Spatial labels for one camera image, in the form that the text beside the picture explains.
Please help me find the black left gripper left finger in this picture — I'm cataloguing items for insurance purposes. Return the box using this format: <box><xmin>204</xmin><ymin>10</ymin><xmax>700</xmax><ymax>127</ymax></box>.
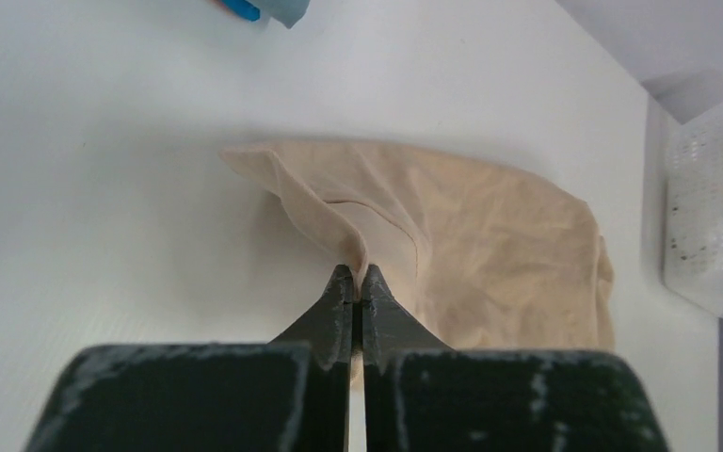
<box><xmin>26</xmin><ymin>266</ymin><xmax>354</xmax><ymax>451</ymax></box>

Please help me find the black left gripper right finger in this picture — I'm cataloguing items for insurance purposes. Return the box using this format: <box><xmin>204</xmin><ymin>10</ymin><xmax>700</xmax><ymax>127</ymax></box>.
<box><xmin>361</xmin><ymin>266</ymin><xmax>667</xmax><ymax>451</ymax></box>

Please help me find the beige t-shirt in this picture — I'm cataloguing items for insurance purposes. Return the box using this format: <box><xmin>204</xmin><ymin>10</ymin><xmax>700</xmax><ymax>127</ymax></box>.
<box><xmin>221</xmin><ymin>138</ymin><xmax>615</xmax><ymax>351</ymax></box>

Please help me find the white plastic laundry basket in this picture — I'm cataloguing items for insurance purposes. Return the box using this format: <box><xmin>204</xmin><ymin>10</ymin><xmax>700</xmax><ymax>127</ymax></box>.
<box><xmin>664</xmin><ymin>102</ymin><xmax>723</xmax><ymax>318</ymax></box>

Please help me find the folded blue t-shirt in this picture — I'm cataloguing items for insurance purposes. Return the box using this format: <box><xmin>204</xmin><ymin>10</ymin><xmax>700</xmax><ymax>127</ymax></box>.
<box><xmin>211</xmin><ymin>0</ymin><xmax>311</xmax><ymax>29</ymax></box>

